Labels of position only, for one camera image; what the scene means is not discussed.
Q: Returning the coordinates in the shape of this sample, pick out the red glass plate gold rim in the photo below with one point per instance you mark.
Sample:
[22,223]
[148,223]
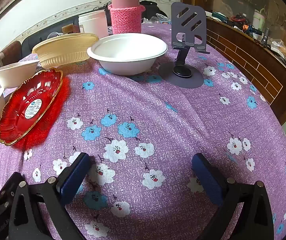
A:
[30,105]

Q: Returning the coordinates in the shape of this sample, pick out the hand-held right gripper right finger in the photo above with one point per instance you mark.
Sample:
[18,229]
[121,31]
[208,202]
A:
[208,180]

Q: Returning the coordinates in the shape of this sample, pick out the beige plastic bowl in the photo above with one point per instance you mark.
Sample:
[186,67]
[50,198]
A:
[63,51]

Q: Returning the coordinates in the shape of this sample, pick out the white jug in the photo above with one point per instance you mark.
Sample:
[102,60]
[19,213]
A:
[259,18]

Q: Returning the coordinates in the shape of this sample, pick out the grey phone stand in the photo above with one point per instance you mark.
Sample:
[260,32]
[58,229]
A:
[186,30]

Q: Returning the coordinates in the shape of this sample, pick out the purple floral tablecloth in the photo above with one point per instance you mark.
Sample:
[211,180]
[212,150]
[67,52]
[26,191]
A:
[145,110]

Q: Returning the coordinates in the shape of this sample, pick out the clear plastic bag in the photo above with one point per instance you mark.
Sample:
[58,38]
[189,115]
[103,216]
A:
[156,20]

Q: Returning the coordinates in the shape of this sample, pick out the dark jar with cork lid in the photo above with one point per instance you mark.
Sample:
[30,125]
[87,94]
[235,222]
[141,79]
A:
[67,28]

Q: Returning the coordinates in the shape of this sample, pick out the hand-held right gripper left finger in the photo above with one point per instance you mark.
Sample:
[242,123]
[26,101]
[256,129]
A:
[74,177]

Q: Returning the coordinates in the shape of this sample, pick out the black leather sofa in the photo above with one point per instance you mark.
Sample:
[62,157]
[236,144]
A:
[30,43]

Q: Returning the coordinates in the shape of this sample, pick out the white plastic jar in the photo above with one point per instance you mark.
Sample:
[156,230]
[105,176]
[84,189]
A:
[93,23]

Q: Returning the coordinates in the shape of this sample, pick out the pink thermos with knitted sleeve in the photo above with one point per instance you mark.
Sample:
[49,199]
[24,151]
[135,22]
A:
[125,12]

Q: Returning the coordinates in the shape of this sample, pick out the black bag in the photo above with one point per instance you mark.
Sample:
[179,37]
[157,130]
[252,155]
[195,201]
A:
[150,7]

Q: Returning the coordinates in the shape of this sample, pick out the brown armchair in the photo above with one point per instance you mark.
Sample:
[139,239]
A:
[10,51]

